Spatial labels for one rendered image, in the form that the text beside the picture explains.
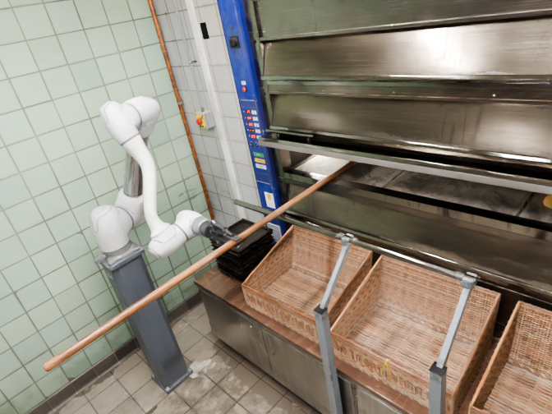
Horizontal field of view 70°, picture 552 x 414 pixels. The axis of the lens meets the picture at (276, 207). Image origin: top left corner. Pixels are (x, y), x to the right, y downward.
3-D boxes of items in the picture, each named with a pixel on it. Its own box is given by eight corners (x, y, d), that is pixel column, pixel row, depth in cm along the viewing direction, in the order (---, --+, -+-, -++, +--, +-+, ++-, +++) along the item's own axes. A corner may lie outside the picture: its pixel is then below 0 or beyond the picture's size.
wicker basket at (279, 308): (299, 259, 252) (292, 223, 240) (378, 290, 215) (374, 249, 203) (244, 305, 224) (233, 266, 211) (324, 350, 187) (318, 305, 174)
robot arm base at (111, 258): (89, 259, 214) (85, 251, 212) (126, 240, 227) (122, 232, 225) (103, 270, 202) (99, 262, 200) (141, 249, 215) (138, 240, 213)
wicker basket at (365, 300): (383, 294, 212) (380, 252, 199) (498, 340, 175) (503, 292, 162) (329, 355, 183) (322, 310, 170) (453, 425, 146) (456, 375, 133)
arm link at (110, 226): (93, 251, 210) (75, 216, 200) (115, 232, 225) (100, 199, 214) (117, 253, 204) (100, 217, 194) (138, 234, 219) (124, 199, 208)
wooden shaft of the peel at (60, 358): (47, 374, 123) (43, 368, 122) (44, 370, 125) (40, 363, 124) (359, 162, 221) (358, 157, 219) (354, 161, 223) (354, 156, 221)
